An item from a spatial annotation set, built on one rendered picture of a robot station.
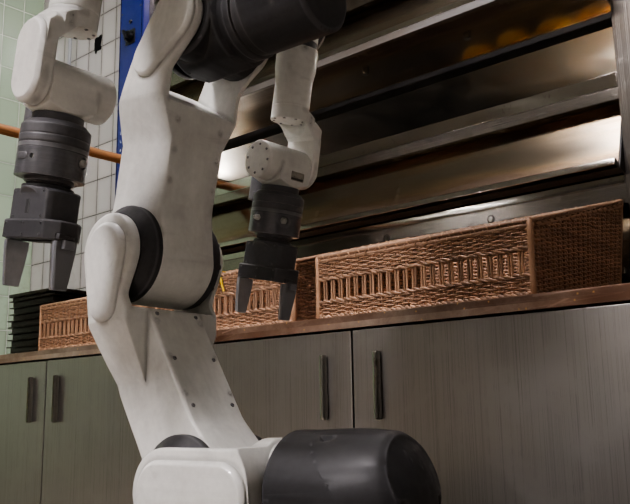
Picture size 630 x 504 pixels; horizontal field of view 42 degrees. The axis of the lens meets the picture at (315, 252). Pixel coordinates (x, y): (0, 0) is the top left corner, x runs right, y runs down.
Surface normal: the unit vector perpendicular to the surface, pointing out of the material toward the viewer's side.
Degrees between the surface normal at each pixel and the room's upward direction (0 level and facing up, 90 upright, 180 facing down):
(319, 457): 51
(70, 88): 99
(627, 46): 90
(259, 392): 90
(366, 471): 67
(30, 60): 89
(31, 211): 90
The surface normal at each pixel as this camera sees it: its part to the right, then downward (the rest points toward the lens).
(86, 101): 0.75, 0.03
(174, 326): 0.68, -0.61
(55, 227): 0.11, -0.08
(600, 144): -0.63, -0.46
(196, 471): -0.61, -0.14
